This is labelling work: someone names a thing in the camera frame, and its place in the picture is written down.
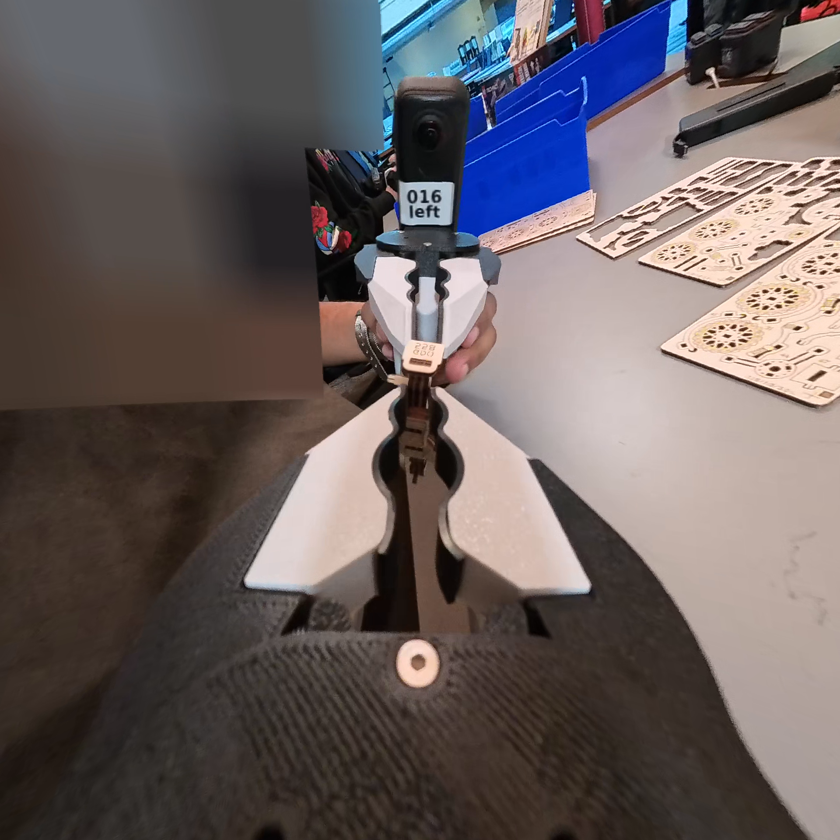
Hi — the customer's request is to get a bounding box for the small wooden model assembly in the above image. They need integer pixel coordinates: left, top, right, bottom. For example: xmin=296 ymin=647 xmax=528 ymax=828
xmin=402 ymin=339 xmax=448 ymax=487

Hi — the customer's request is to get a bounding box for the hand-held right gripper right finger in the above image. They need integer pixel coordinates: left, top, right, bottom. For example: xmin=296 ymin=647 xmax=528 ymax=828
xmin=430 ymin=386 xmax=593 ymax=634

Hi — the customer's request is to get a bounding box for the mostly emptied wooden puzzle sheet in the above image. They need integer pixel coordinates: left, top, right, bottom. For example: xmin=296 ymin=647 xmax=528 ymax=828
xmin=575 ymin=155 xmax=805 ymax=261

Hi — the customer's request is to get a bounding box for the silver mesh wristwatch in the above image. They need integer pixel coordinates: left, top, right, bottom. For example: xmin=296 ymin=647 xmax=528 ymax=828
xmin=353 ymin=307 xmax=395 ymax=383

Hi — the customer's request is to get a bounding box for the wooden puzzle sheet with gears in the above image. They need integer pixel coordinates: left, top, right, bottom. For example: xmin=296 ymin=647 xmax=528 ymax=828
xmin=638 ymin=196 xmax=840 ymax=290

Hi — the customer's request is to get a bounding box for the dark red object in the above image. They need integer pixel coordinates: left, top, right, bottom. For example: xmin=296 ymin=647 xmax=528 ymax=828
xmin=574 ymin=0 xmax=613 ymax=46

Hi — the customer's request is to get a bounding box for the person's left forearm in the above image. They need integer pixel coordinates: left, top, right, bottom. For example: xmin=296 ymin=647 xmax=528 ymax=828
xmin=319 ymin=300 xmax=362 ymax=366

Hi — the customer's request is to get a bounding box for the person's brown clothing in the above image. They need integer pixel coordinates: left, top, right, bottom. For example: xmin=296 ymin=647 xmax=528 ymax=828
xmin=0 ymin=377 xmax=395 ymax=840

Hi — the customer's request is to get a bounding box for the stack of wooden puzzle sheets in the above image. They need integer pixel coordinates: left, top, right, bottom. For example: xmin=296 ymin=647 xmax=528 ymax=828
xmin=477 ymin=189 xmax=599 ymax=256

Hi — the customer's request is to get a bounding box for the wooden display board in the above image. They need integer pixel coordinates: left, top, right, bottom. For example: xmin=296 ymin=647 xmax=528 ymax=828
xmin=511 ymin=0 xmax=556 ymax=54

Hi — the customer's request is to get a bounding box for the person's left hand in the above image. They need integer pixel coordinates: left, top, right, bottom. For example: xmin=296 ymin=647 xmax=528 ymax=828
xmin=361 ymin=287 xmax=498 ymax=385

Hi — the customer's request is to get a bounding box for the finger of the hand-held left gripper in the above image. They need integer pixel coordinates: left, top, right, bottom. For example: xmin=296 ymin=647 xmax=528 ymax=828
xmin=445 ymin=258 xmax=490 ymax=355
xmin=365 ymin=258 xmax=421 ymax=363

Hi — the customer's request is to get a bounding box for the long black bar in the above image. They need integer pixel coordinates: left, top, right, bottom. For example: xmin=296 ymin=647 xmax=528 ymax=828
xmin=672 ymin=62 xmax=840 ymax=157

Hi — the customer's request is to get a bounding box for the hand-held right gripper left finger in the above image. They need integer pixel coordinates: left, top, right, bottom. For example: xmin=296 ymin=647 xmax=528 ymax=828
xmin=243 ymin=386 xmax=403 ymax=631

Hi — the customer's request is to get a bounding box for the black device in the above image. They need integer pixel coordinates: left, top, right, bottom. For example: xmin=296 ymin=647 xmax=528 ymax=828
xmin=685 ymin=25 xmax=723 ymax=85
xmin=718 ymin=14 xmax=786 ymax=81

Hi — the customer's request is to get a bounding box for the large wooden puzzle sheet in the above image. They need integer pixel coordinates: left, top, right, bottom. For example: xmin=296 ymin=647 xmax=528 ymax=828
xmin=659 ymin=241 xmax=840 ymax=408

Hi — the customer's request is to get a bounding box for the blue plastic bin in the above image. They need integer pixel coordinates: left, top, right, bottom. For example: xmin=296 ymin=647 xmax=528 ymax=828
xmin=538 ymin=0 xmax=674 ymax=123
xmin=462 ymin=75 xmax=592 ymax=223

